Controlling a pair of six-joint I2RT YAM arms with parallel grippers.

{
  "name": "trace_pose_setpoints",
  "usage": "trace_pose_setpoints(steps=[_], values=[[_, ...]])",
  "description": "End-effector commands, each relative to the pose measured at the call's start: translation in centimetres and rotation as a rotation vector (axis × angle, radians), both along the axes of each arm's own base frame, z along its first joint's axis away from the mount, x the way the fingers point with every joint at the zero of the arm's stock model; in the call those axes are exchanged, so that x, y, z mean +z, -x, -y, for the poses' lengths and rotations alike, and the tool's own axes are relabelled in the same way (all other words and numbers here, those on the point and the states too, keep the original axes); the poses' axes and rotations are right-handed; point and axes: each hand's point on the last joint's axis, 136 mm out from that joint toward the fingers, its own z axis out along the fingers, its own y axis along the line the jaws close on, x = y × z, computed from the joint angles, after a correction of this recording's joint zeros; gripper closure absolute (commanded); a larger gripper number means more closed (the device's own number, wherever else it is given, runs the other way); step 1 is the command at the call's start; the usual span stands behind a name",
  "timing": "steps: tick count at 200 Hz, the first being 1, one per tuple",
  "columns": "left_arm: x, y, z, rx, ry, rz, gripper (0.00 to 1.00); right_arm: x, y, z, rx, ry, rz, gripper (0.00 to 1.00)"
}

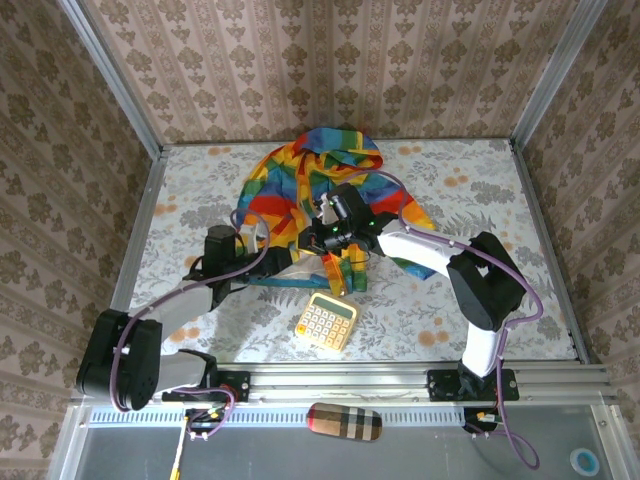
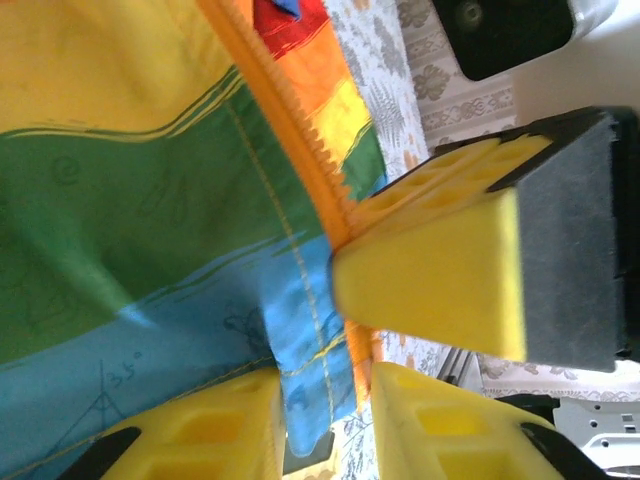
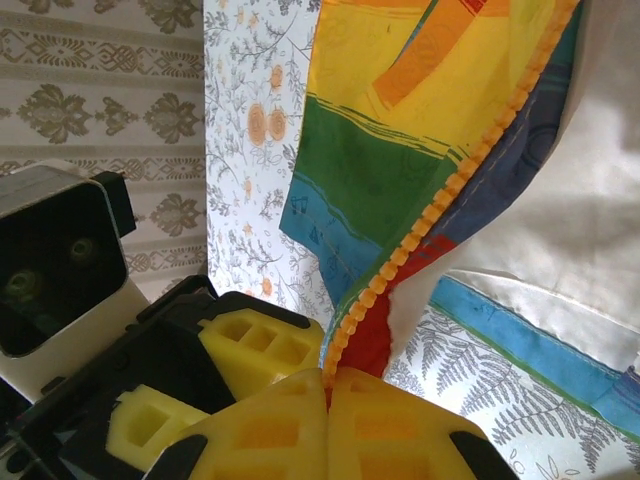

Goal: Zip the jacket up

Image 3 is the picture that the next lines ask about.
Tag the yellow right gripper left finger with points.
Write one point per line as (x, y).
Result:
(270, 425)

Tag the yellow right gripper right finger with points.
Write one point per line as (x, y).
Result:
(395, 430)

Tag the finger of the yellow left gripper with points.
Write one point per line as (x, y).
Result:
(145, 425)
(265, 340)

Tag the multicoloured zip jacket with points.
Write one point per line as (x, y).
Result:
(400, 150)

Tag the white floral tablecloth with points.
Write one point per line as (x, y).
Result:
(250, 150)

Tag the beige damask patterned cloth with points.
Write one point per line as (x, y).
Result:
(100, 100)

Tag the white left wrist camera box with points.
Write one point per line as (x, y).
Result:
(55, 270)

